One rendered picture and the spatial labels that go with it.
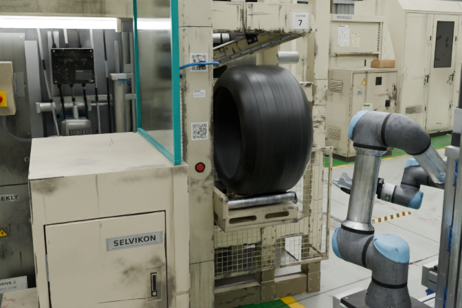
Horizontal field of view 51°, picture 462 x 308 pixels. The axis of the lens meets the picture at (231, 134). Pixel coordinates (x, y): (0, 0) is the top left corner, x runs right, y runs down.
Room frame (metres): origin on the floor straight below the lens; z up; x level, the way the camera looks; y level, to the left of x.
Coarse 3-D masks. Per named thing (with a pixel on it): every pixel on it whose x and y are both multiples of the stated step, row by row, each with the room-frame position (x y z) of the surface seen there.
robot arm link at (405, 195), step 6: (396, 186) 1.87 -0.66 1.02; (402, 186) 1.86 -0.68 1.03; (408, 186) 1.84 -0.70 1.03; (396, 192) 1.85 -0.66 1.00; (402, 192) 1.84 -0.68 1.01; (408, 192) 1.83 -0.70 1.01; (414, 192) 1.83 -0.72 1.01; (420, 192) 1.83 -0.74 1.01; (396, 198) 1.84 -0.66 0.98; (402, 198) 1.83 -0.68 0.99; (408, 198) 1.82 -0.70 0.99; (414, 198) 1.82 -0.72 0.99; (420, 198) 1.81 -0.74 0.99; (402, 204) 1.84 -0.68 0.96; (408, 204) 1.82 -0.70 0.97; (414, 204) 1.81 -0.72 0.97; (420, 204) 1.81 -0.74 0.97
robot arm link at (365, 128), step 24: (360, 120) 1.65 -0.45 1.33; (384, 120) 1.59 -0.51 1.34; (360, 144) 1.62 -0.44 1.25; (384, 144) 1.60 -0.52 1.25; (360, 168) 1.62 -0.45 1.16; (360, 192) 1.60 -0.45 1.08; (360, 216) 1.59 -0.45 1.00; (336, 240) 1.61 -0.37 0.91; (360, 240) 1.56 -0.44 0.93; (360, 264) 1.54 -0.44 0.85
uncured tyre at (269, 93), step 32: (224, 96) 2.43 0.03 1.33; (256, 96) 1.97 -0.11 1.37; (288, 96) 2.01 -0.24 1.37; (224, 128) 2.46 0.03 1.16; (256, 128) 1.92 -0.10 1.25; (288, 128) 1.95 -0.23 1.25; (224, 160) 2.39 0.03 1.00; (256, 160) 1.92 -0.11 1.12; (288, 160) 1.96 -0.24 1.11; (256, 192) 2.04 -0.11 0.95
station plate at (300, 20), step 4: (292, 12) 2.48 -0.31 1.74; (296, 12) 2.49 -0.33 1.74; (300, 12) 2.50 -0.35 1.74; (304, 12) 2.51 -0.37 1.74; (308, 12) 2.51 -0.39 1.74; (292, 16) 2.48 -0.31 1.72; (296, 16) 2.49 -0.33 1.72; (300, 16) 2.50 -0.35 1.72; (304, 16) 2.51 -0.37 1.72; (292, 20) 2.48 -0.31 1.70; (296, 20) 2.49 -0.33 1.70; (300, 20) 2.50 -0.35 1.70; (304, 20) 2.51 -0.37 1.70; (292, 24) 2.48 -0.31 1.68; (296, 24) 2.49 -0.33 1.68; (300, 24) 2.50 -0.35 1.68; (304, 24) 2.51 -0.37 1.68; (292, 28) 2.48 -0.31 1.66; (296, 28) 2.49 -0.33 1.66; (300, 28) 2.50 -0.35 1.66; (304, 28) 2.51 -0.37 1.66
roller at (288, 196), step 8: (280, 192) 2.11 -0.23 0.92; (288, 192) 2.12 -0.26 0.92; (232, 200) 2.02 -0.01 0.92; (240, 200) 2.03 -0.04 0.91; (248, 200) 2.04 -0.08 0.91; (256, 200) 2.05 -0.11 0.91; (264, 200) 2.06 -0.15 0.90; (272, 200) 2.08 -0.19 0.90; (280, 200) 2.09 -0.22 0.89; (288, 200) 2.11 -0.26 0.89
